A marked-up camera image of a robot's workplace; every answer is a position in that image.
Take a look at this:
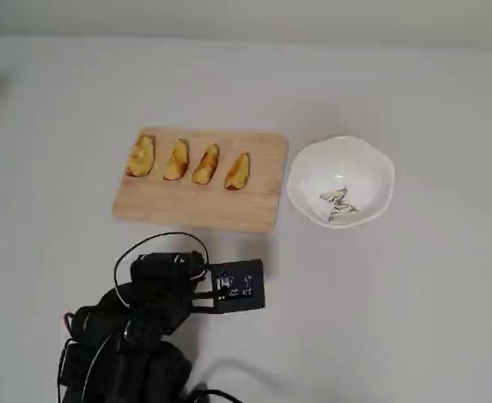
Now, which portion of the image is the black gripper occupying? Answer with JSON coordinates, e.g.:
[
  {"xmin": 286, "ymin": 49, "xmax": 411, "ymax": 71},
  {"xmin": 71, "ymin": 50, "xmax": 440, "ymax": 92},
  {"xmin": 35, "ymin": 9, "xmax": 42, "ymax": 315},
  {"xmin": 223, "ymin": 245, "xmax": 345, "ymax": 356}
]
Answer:
[{"xmin": 128, "ymin": 250, "xmax": 209, "ymax": 297}]

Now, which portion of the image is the apple slice widest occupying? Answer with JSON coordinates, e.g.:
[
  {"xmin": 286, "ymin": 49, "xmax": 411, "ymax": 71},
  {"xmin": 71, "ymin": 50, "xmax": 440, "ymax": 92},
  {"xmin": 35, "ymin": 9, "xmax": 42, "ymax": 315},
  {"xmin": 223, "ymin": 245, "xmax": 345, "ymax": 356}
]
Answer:
[{"xmin": 126, "ymin": 133, "xmax": 156, "ymax": 178}]

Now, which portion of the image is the wooden cutting board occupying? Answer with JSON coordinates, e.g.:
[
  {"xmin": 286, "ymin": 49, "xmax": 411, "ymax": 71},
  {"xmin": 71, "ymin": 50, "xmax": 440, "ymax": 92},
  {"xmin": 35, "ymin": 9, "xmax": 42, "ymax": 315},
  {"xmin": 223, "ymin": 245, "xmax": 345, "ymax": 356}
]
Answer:
[{"xmin": 111, "ymin": 126, "xmax": 290, "ymax": 233}]

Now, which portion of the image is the apple slice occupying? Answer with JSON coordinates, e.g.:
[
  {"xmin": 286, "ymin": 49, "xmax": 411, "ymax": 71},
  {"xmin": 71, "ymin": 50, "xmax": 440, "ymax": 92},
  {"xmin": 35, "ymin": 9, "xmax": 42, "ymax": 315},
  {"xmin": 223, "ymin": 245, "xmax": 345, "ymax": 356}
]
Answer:
[
  {"xmin": 223, "ymin": 152, "xmax": 251, "ymax": 191},
  {"xmin": 163, "ymin": 137, "xmax": 190, "ymax": 181},
  {"xmin": 191, "ymin": 143, "xmax": 221, "ymax": 186}
]

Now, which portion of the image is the white bowl with butterfly print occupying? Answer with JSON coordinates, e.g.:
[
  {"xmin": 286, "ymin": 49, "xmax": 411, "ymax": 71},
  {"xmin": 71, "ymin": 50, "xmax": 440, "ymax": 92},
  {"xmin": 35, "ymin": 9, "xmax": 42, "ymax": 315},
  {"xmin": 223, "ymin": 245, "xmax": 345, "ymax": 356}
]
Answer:
[{"xmin": 286, "ymin": 135, "xmax": 395, "ymax": 229}]

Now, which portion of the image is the thin black cable loop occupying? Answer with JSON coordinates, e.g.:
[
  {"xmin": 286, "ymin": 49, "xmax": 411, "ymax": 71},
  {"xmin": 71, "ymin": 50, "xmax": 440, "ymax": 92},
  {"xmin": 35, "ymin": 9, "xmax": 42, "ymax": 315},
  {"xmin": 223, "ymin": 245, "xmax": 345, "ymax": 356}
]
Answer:
[{"xmin": 114, "ymin": 232, "xmax": 210, "ymax": 310}]

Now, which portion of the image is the black camera module board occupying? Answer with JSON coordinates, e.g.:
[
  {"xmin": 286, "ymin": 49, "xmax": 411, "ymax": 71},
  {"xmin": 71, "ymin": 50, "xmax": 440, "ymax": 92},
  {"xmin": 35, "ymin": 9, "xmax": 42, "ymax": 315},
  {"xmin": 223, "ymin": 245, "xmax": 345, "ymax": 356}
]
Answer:
[{"xmin": 193, "ymin": 259, "xmax": 268, "ymax": 315}]

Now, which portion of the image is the black power cable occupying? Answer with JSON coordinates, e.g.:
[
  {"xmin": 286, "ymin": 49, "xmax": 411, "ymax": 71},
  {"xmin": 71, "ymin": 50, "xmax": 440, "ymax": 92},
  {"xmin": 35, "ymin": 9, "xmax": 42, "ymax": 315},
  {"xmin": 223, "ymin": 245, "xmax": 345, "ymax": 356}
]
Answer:
[{"xmin": 185, "ymin": 384, "xmax": 241, "ymax": 403}]

